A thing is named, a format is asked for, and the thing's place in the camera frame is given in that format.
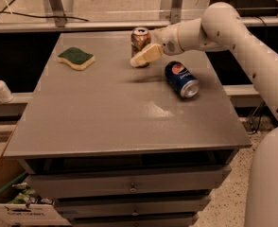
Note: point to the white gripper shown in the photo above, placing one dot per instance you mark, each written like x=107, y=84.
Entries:
x=167, y=40

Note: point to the orange soda can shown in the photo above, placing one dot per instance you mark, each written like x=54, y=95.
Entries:
x=140, y=37

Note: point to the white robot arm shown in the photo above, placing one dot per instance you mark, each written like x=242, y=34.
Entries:
x=221, y=28

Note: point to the blue Pepsi can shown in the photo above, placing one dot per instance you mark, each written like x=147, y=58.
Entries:
x=181, y=80

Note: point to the green yellow sponge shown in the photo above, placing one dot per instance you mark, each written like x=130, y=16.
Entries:
x=76, y=58

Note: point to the grey drawer cabinet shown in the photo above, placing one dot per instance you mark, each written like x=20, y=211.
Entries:
x=115, y=146

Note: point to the white pump bottle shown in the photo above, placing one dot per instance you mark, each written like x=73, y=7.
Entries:
x=5, y=93

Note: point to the cardboard box with snack bags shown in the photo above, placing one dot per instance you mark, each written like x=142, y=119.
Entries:
x=29, y=209

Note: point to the metal railing frame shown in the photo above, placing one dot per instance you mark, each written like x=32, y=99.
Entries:
x=84, y=15

